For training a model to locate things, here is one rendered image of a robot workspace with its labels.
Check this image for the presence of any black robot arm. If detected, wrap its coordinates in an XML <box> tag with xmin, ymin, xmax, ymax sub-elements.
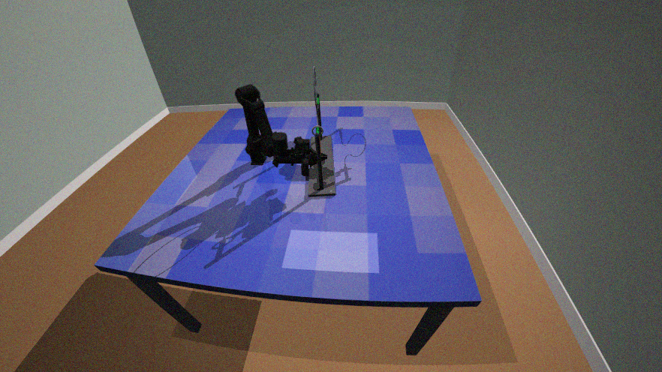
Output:
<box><xmin>235</xmin><ymin>84</ymin><xmax>305</xmax><ymax>167</ymax></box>

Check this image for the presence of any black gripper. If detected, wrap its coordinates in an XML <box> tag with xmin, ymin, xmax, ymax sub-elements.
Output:
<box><xmin>287</xmin><ymin>139</ymin><xmax>327</xmax><ymax>176</ymax></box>

